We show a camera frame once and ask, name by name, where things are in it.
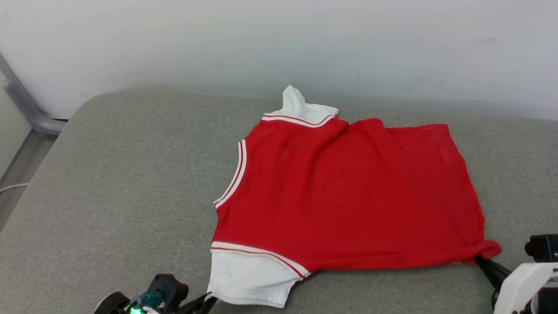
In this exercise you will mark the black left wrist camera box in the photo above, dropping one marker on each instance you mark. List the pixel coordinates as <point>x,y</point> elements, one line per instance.
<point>168,290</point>

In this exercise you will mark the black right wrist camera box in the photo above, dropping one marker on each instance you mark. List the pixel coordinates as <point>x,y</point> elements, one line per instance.
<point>542,247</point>

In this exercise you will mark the red and white jersey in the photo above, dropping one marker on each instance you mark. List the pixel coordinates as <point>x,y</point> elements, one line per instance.
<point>348,196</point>

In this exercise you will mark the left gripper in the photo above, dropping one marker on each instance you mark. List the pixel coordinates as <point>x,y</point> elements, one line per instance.
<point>114,305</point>

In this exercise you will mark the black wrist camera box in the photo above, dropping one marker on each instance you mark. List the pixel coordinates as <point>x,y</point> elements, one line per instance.
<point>168,290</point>
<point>542,247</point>

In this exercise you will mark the grey metal pipe frame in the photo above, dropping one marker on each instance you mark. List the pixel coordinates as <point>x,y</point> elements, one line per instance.
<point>26,107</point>

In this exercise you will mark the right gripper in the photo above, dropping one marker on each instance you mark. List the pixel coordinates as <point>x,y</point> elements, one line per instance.
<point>521,290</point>

